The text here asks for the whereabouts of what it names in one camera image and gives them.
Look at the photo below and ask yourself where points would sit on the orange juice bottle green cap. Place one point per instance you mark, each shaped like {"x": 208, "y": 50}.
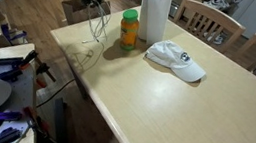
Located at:
{"x": 129, "y": 31}

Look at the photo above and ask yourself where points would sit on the black orange bar clamp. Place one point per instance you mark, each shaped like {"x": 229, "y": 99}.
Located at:
{"x": 17, "y": 67}
{"x": 44, "y": 70}

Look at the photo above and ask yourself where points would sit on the purple white object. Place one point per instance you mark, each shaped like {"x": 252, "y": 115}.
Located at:
{"x": 13, "y": 36}

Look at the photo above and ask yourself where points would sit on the white baseball cap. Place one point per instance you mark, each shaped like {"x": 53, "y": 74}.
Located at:
{"x": 176, "y": 59}

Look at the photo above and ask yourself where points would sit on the light wooden side table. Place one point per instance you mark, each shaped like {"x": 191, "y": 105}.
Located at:
{"x": 23, "y": 83}

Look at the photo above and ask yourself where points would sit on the white sneaker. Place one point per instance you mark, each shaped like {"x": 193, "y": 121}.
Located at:
{"x": 212, "y": 38}
{"x": 223, "y": 37}

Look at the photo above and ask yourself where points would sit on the black red bar clamp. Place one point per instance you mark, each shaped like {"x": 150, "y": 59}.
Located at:
{"x": 35, "y": 119}

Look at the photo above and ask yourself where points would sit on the light wooden dining table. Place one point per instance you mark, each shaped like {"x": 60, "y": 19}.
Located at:
{"x": 178, "y": 122}

